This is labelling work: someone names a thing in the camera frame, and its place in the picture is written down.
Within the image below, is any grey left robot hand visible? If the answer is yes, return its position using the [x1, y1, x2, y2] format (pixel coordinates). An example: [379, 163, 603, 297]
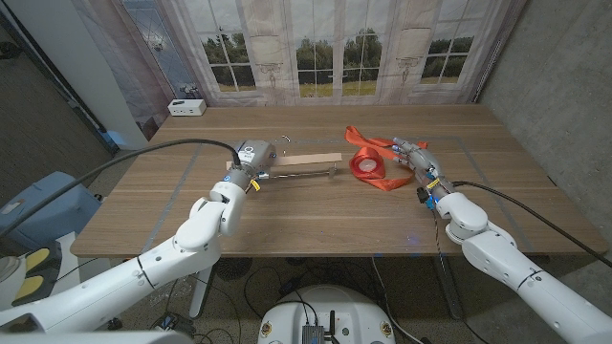
[224, 139, 277, 192]

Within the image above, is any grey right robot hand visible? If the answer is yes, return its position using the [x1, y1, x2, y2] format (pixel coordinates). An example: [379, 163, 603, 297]
[391, 137, 453, 200]

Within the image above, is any orange ribbon roll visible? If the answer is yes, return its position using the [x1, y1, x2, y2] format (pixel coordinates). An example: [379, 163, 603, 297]
[344, 125, 429, 193]

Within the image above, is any wooden hanger with metal clips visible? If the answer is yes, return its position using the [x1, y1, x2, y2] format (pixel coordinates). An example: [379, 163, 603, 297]
[226, 135, 343, 181]

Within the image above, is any white power strip box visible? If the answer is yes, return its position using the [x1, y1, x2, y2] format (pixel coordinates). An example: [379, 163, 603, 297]
[166, 98, 208, 118]

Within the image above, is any black floor fan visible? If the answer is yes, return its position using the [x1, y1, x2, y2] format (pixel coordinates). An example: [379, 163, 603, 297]
[213, 257, 253, 282]

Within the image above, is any grey table leg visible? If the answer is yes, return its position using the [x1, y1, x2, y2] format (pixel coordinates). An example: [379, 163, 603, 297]
[432, 256, 464, 320]

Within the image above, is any printed window backdrop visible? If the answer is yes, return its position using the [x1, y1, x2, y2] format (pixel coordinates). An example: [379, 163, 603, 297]
[71, 0, 529, 140]

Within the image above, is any white table leg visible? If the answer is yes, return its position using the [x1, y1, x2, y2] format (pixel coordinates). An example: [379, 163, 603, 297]
[189, 267, 214, 319]

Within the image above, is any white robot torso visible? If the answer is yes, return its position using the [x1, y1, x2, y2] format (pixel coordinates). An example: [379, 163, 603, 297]
[257, 284, 397, 344]

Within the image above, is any small black floor device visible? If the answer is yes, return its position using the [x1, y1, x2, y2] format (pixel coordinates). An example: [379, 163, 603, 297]
[157, 312, 197, 335]

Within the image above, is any white floor platform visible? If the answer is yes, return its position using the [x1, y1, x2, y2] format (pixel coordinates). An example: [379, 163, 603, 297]
[0, 231, 114, 312]

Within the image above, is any blue plastic container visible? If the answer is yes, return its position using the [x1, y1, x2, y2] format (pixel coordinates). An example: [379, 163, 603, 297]
[0, 171, 102, 249]

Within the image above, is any yellow and black foot pedal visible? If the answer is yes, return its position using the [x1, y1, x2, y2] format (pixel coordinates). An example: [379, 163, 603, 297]
[11, 241, 63, 307]

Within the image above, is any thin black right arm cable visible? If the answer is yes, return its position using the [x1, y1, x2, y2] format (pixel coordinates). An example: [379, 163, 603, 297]
[429, 207, 479, 344]

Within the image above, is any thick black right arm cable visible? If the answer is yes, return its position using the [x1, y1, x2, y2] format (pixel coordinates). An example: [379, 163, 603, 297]
[451, 180, 612, 269]

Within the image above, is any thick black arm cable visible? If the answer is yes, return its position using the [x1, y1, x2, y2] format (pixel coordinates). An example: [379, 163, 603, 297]
[451, 180, 612, 269]
[0, 138, 243, 238]

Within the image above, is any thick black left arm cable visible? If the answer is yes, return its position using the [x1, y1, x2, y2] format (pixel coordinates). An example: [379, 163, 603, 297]
[0, 138, 243, 238]

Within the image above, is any white floor cable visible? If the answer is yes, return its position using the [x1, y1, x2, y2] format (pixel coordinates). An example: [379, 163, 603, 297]
[371, 256, 425, 344]

